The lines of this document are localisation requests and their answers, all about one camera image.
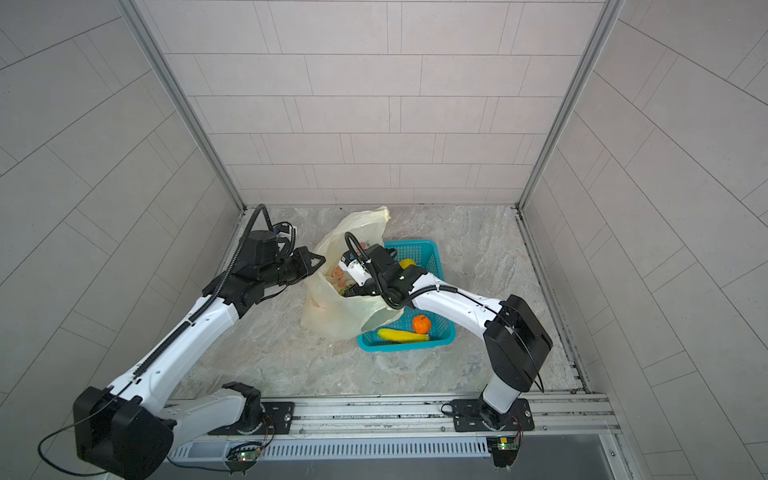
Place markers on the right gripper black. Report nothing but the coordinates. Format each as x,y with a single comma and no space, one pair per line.
355,291

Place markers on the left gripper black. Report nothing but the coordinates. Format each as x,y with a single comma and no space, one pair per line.
305,254

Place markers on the orange tangerine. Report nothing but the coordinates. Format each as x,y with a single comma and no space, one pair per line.
421,324

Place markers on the cream plastic bag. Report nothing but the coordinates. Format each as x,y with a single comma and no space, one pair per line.
326,312

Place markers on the yellow banana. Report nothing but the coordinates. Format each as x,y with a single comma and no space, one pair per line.
400,336

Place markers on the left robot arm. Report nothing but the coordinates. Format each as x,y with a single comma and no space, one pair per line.
128,428

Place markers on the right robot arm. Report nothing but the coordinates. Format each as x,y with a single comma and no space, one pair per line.
516,342

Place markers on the right circuit board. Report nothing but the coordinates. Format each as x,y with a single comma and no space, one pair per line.
503,450

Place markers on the circuit board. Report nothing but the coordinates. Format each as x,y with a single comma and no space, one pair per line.
503,450
243,456

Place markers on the left circuit board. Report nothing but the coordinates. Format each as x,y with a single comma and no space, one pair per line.
243,456

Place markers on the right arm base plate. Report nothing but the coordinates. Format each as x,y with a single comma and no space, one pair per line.
473,415

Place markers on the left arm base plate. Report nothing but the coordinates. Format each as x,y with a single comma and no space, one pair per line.
276,419

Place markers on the aluminium mounting rail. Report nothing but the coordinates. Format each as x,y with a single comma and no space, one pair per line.
426,415

